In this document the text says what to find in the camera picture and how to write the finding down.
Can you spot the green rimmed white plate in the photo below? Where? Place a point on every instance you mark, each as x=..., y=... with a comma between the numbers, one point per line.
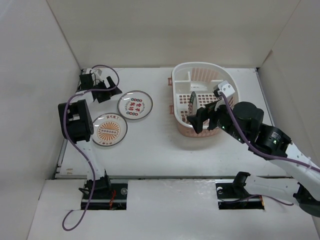
x=193, y=104

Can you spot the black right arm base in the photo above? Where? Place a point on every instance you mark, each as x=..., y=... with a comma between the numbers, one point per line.
x=228, y=199

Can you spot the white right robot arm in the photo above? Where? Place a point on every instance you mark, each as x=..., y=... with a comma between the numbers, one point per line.
x=274, y=146

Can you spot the orange sunburst white plate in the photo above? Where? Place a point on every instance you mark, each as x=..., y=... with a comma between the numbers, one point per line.
x=109, y=129

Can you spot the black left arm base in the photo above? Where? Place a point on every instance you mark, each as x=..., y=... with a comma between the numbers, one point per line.
x=114, y=199

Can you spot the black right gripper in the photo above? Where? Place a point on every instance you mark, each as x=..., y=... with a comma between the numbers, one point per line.
x=204, y=113

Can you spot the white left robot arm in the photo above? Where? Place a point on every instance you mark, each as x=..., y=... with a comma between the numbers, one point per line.
x=78, y=128

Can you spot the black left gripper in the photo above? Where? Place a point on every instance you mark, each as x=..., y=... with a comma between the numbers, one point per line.
x=108, y=94

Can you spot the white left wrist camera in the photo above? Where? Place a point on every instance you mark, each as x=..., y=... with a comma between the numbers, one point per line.
x=96, y=75

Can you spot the white pink dish rack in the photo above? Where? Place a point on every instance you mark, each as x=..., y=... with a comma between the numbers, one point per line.
x=201, y=78

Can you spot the red lettered white plate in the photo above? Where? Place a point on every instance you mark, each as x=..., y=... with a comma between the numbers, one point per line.
x=135, y=105

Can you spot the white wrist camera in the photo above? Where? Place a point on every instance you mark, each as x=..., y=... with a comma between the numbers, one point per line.
x=96, y=75
x=225, y=88

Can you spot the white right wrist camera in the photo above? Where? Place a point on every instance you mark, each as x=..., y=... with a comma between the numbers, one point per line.
x=225, y=88

